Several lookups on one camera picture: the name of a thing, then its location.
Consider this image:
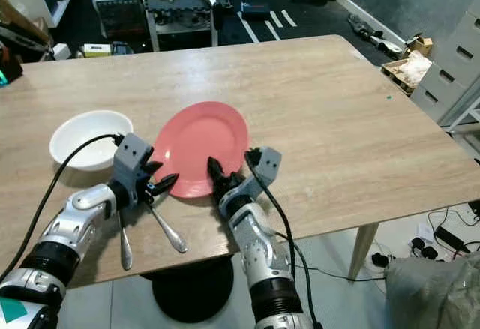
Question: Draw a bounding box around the red round plate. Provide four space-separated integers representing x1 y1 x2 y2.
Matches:
152 101 250 199

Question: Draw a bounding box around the silver metal fork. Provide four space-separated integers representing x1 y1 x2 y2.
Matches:
148 202 189 254

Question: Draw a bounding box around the silver metal spoon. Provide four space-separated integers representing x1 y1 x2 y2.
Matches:
118 208 134 271

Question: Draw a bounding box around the white round bowl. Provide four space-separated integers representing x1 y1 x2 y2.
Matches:
49 110 125 172

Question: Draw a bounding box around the black round stool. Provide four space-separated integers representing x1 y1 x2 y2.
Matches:
151 257 234 325

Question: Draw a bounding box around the small yellow box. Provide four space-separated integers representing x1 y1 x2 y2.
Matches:
82 43 113 58

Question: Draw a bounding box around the wooden table leg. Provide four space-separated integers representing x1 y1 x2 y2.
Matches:
347 222 381 281

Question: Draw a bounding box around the black power adapter on floor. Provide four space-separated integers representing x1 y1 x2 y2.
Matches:
371 251 392 268

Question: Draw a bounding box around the black plastic crate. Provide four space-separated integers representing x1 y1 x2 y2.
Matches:
91 0 151 43

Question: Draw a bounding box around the metal cart with robot parts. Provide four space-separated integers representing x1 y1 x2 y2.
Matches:
141 0 235 52

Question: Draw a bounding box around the black speaker with coloured light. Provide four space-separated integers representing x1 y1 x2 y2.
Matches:
0 58 24 87

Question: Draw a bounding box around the flat brown cardboard sheet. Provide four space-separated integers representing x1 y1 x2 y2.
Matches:
0 0 50 46

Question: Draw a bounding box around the grey fabric bag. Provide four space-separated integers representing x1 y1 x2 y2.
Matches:
384 257 480 329

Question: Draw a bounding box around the small brown cardboard box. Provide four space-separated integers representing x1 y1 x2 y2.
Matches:
404 34 434 58

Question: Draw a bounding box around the grey drawer cabinet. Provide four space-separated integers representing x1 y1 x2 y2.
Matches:
410 0 480 125

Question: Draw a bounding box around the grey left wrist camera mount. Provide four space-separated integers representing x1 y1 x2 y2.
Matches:
112 133 155 189

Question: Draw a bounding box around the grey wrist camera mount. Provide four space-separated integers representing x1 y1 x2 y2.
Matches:
236 147 284 199
112 133 155 189

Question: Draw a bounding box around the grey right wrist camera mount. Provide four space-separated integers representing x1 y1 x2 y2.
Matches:
236 147 284 199

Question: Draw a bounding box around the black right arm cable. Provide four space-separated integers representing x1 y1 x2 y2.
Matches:
244 149 323 329

